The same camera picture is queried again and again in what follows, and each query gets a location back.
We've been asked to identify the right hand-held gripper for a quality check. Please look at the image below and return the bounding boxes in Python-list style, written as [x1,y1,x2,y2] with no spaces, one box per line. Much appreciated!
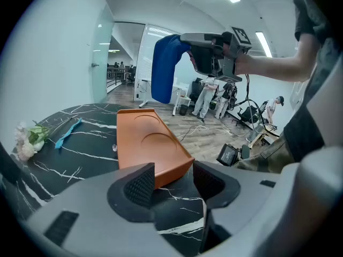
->
[180,27,252,83]

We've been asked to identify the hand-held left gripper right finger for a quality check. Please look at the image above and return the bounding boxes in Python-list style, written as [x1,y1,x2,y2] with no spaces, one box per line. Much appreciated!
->
[192,161,241,209]

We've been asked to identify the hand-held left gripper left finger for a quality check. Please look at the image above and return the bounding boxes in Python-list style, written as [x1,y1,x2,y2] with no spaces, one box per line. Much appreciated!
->
[107,162,156,222]

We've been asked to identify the orange box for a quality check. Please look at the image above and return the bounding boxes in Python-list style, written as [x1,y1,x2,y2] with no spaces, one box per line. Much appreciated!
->
[116,108,196,190]

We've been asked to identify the blue cloth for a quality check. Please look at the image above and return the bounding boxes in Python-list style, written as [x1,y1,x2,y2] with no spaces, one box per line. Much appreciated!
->
[151,34,192,104]

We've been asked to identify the person's right forearm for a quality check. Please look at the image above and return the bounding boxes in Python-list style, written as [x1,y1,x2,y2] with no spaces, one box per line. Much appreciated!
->
[235,32,319,83]

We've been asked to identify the person's right hand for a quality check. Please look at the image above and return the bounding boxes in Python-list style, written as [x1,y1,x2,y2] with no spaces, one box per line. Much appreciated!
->
[223,43,239,62]

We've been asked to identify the small black screen device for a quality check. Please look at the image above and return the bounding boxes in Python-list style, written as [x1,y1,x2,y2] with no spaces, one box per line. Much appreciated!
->
[216,143,239,167]

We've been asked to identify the person's camouflage trousers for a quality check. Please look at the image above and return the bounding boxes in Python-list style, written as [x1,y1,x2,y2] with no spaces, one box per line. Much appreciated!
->
[235,132,298,173]

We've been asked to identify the white standing desk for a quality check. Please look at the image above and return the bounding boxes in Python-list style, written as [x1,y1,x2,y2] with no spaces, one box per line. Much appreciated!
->
[138,78,154,109]

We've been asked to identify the light wooden desk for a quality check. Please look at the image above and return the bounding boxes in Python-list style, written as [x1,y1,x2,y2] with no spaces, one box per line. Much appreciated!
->
[248,124,281,148]

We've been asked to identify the black office chair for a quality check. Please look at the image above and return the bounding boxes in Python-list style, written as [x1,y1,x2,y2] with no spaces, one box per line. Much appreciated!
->
[232,105,259,130]

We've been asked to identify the light blue strip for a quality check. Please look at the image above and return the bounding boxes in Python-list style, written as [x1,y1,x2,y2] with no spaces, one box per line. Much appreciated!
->
[55,117,83,149]

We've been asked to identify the frosted glass door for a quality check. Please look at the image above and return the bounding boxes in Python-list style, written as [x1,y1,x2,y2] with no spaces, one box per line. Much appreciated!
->
[92,4,115,104]

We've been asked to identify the person's black shirt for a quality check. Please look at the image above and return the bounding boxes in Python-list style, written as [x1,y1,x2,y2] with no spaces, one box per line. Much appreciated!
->
[282,0,343,163]

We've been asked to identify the white artificial flower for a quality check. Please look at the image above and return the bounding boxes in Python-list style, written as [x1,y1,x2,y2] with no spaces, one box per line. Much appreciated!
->
[14,116,74,162]

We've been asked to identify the white floor cable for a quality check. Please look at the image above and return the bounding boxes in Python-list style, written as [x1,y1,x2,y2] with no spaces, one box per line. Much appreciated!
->
[176,124,250,142]

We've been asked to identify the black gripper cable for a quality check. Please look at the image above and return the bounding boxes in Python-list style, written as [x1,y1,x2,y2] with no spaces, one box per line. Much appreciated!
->
[227,73,269,125]

